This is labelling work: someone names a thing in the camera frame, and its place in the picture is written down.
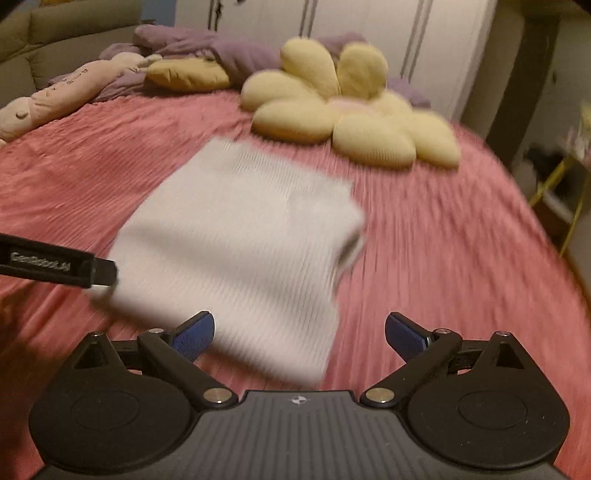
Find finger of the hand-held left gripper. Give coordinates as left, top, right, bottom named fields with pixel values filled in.
left=92, top=258, right=119, bottom=289

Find purple blanket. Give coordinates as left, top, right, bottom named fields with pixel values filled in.
left=48, top=24, right=431, bottom=110

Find white wardrobe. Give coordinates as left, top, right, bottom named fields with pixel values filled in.
left=174, top=0, right=497, bottom=121

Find yellow flower-shaped pillow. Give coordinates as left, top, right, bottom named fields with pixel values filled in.
left=240, top=37, right=462, bottom=169

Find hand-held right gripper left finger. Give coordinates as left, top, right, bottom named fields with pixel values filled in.
left=69, top=311, right=237, bottom=412

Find long pale pink plush toy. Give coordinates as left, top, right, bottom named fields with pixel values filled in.
left=0, top=52, right=163, bottom=143

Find grey-green sofa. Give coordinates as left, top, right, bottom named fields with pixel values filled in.
left=0, top=0, right=145, bottom=89

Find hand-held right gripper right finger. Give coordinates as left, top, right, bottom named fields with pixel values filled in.
left=360, top=311, right=528, bottom=409

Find small yellow pillow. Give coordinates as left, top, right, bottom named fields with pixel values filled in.
left=145, top=58, right=232, bottom=92

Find white knit sweater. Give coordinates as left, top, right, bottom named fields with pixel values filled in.
left=91, top=136, right=368, bottom=387

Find pink ribbed bedspread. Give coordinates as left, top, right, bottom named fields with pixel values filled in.
left=0, top=85, right=591, bottom=480

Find yellow metal side table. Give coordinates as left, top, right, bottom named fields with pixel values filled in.
left=529, top=104, right=591, bottom=256

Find dark door frame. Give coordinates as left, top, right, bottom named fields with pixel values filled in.
left=485, top=0, right=560, bottom=155

